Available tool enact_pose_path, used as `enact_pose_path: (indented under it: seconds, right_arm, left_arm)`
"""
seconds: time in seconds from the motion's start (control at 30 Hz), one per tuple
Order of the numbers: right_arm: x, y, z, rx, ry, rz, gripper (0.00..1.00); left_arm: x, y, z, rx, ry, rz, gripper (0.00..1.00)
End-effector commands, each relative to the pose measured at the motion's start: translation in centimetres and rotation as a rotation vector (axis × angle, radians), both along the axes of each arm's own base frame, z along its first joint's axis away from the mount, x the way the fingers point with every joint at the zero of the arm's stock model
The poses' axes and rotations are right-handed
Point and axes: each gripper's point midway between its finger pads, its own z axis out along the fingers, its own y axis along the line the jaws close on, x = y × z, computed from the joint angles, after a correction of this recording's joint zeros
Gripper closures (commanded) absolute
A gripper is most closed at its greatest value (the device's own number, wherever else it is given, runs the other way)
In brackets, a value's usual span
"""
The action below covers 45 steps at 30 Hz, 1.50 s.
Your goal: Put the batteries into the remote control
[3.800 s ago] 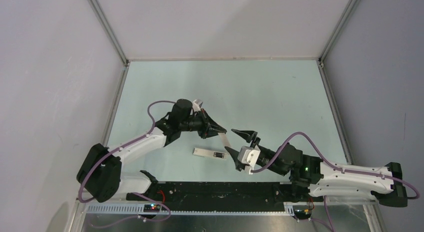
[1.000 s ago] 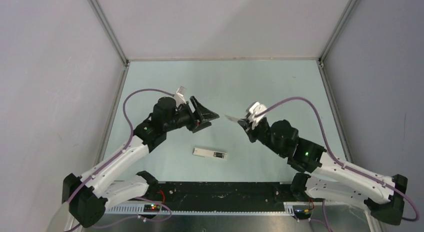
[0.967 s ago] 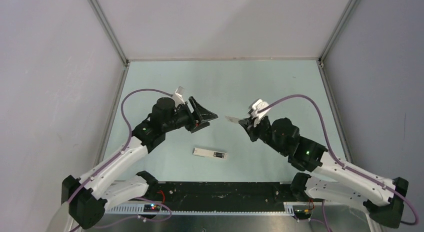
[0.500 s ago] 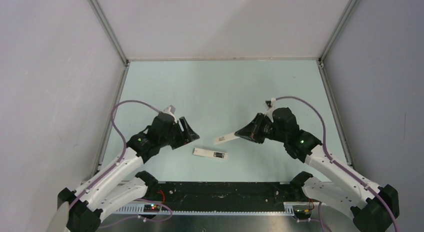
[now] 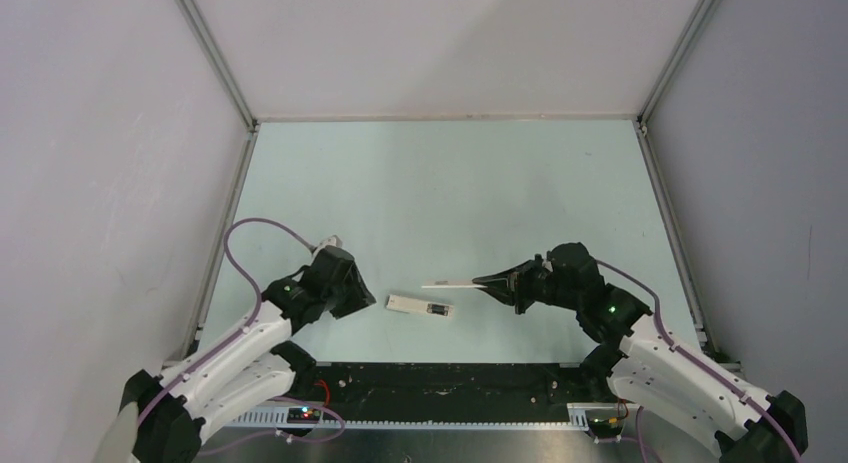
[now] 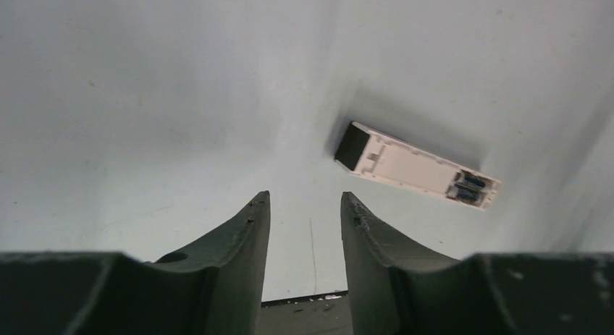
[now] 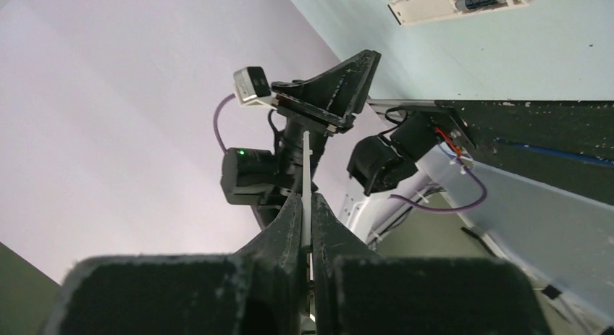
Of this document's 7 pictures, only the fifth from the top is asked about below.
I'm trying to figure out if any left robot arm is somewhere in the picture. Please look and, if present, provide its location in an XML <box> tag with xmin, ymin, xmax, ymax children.
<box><xmin>121</xmin><ymin>245</ymin><xmax>375</xmax><ymax>462</ymax></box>

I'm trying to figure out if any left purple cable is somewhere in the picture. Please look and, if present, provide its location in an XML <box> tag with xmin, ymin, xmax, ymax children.
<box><xmin>135</xmin><ymin>217</ymin><xmax>318</xmax><ymax>428</ymax></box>

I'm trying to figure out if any white battery cover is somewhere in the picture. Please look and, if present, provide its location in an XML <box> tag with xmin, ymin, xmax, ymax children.
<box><xmin>421</xmin><ymin>280</ymin><xmax>483</xmax><ymax>289</ymax></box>

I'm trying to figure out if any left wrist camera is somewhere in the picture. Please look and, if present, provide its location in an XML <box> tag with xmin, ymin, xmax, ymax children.
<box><xmin>311</xmin><ymin>235</ymin><xmax>343</xmax><ymax>255</ymax></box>

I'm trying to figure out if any white remote control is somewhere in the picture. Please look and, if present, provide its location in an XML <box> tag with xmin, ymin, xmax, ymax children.
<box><xmin>386</xmin><ymin>294</ymin><xmax>455</xmax><ymax>318</ymax></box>

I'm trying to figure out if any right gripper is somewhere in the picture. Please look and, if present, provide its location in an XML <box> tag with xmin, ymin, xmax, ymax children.
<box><xmin>472</xmin><ymin>254</ymin><xmax>581</xmax><ymax>314</ymax></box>

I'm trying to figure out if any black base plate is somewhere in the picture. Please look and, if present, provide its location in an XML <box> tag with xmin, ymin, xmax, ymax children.
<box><xmin>288</xmin><ymin>363</ymin><xmax>617</xmax><ymax>424</ymax></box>

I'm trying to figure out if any white cable duct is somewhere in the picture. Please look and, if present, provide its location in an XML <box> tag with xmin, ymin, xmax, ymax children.
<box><xmin>225</xmin><ymin>406</ymin><xmax>591</xmax><ymax>431</ymax></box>

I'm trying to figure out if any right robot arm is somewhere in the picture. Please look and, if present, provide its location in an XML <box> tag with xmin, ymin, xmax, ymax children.
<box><xmin>472</xmin><ymin>243</ymin><xmax>809</xmax><ymax>462</ymax></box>

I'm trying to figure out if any black battery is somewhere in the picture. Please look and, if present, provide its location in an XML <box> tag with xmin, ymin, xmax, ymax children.
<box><xmin>427</xmin><ymin>304</ymin><xmax>451</xmax><ymax>316</ymax></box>

